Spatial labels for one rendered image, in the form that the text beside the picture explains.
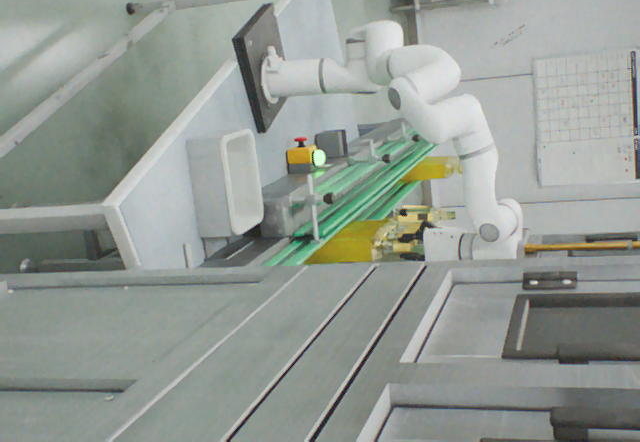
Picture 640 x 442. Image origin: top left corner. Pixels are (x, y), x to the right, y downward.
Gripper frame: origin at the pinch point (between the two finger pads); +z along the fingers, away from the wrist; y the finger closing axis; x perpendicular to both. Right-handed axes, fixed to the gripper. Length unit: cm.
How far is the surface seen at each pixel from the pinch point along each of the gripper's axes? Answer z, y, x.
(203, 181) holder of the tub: 28, 24, 40
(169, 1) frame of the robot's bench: 115, 73, -52
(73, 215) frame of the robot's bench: 37, 23, 68
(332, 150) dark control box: 48, 19, -45
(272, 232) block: 26.5, 7.7, 19.3
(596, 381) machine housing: -77, 22, 115
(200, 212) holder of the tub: 30, 17, 40
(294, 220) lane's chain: 25.3, 8.9, 11.3
